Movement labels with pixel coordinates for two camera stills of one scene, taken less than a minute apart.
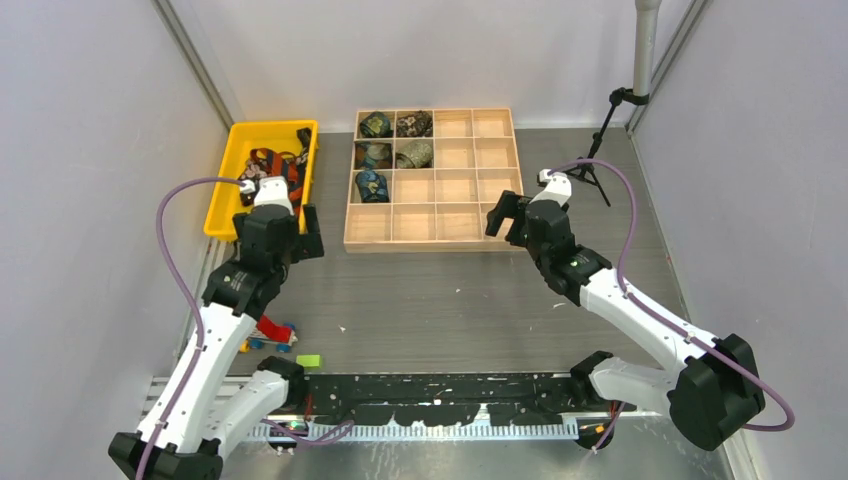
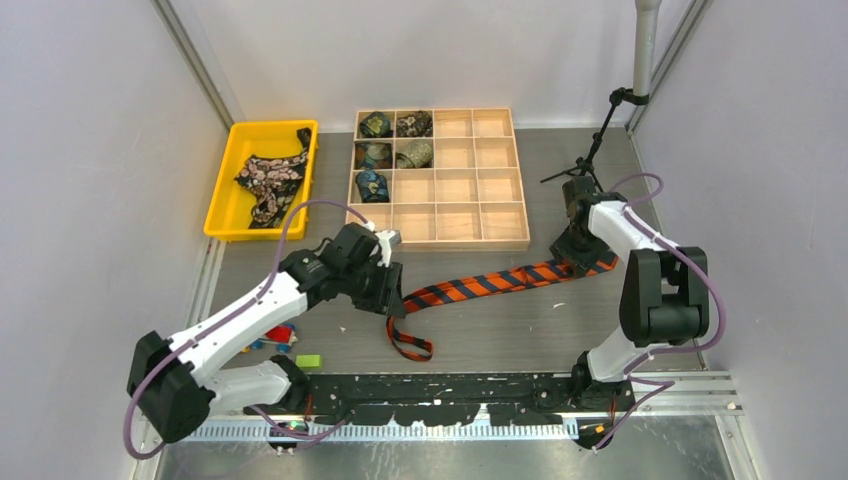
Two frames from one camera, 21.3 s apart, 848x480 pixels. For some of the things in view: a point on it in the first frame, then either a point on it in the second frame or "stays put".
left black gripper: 309,244 to 388,299
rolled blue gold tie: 373,155 stays put
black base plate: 434,398 stays put
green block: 309,361 stays put
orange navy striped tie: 288,166 to 407,343
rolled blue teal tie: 373,187 stays put
